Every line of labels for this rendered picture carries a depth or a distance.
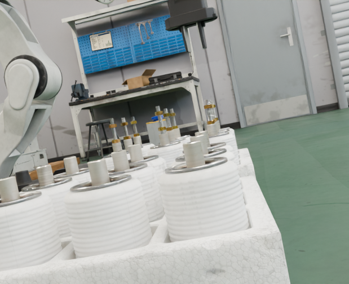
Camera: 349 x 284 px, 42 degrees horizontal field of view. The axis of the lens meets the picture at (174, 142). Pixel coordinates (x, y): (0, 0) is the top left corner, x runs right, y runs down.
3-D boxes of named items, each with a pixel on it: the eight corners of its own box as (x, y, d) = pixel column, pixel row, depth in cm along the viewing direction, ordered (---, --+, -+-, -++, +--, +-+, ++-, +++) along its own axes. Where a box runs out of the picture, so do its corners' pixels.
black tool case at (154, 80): (152, 87, 597) (150, 79, 597) (183, 81, 595) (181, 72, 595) (149, 86, 563) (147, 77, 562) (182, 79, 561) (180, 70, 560)
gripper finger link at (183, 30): (192, 52, 109) (187, 26, 108) (188, 51, 106) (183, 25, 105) (186, 53, 109) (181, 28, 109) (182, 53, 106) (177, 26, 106)
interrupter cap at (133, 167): (91, 181, 64) (90, 177, 64) (105, 173, 71) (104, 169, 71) (143, 172, 63) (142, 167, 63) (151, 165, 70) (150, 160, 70)
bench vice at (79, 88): (81, 102, 589) (77, 83, 588) (93, 99, 586) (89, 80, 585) (68, 102, 549) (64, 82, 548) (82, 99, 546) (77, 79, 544)
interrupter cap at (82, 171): (44, 183, 77) (44, 178, 77) (61, 176, 84) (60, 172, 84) (87, 174, 76) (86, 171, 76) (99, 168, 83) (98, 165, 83)
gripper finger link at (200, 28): (200, 48, 105) (195, 21, 104) (204, 49, 108) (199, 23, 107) (207, 46, 104) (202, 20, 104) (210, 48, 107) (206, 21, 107)
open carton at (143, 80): (133, 92, 617) (130, 75, 616) (159, 86, 601) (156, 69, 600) (122, 92, 590) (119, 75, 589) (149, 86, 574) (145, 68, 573)
